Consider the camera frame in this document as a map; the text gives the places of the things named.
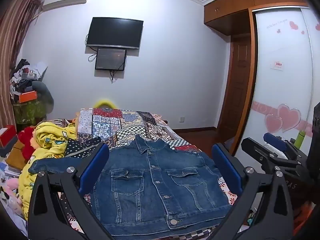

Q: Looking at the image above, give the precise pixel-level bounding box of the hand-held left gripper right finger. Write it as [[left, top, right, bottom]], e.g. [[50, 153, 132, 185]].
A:
[[211, 142, 294, 240]]

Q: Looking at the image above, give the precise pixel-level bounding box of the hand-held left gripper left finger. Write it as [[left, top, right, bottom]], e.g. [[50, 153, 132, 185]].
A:
[[27, 142, 113, 240]]

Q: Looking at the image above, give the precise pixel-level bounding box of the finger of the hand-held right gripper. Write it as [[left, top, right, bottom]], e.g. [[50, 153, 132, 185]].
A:
[[241, 137, 304, 173], [263, 132, 301, 156]]

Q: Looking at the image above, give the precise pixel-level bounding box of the blue denim jacket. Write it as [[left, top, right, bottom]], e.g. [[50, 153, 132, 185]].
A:
[[28, 134, 232, 237]]

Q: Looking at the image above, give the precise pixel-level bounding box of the pile of mixed clothes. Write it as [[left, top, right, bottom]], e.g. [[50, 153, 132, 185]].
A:
[[9, 59, 48, 103]]

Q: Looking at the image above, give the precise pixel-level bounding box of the dark dotted cloth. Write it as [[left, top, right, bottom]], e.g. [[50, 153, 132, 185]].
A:
[[64, 136, 103, 158]]

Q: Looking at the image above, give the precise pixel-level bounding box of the green bottle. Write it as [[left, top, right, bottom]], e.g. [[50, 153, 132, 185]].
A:
[[294, 129, 306, 148]]

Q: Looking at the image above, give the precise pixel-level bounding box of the patchwork printed bedspread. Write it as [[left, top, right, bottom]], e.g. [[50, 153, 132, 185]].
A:
[[56, 107, 253, 240]]

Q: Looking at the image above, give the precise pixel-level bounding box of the yellow cartoon printed blanket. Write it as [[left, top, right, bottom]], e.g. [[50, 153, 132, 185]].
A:
[[18, 121, 78, 219]]

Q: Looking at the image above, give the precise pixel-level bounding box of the yellow round object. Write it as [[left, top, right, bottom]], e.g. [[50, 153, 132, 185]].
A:
[[94, 98, 117, 109]]

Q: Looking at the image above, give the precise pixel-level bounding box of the white sliding wardrobe door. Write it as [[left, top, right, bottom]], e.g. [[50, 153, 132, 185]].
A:
[[234, 6, 320, 155]]

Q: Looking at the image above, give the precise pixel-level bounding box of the brown wooden door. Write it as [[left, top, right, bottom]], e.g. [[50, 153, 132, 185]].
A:
[[217, 36, 252, 137]]

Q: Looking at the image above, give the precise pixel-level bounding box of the red plush toy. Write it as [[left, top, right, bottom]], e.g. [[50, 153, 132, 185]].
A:
[[17, 126, 38, 161]]

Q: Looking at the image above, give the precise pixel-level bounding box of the green patterned cloth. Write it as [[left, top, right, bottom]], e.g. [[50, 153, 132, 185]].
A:
[[13, 99, 48, 125]]

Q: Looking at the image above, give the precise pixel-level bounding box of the red tissue box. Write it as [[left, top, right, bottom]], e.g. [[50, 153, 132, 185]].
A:
[[0, 124, 17, 148]]

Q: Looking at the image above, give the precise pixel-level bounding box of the orange box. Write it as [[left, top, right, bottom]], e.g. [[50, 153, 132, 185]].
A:
[[19, 91, 37, 103]]

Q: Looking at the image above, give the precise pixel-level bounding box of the wooden overhead wardrobe cabinet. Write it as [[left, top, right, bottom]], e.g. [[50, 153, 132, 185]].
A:
[[204, 0, 312, 38]]

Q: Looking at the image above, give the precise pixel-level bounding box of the brown striped curtain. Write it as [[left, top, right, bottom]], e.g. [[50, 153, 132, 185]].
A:
[[0, 0, 45, 130]]

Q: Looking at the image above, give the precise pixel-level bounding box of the small black wall monitor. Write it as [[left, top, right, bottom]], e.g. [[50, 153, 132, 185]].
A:
[[95, 48, 127, 71]]

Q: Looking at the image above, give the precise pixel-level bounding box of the black wall television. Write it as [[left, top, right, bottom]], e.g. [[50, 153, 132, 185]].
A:
[[86, 17, 144, 50]]

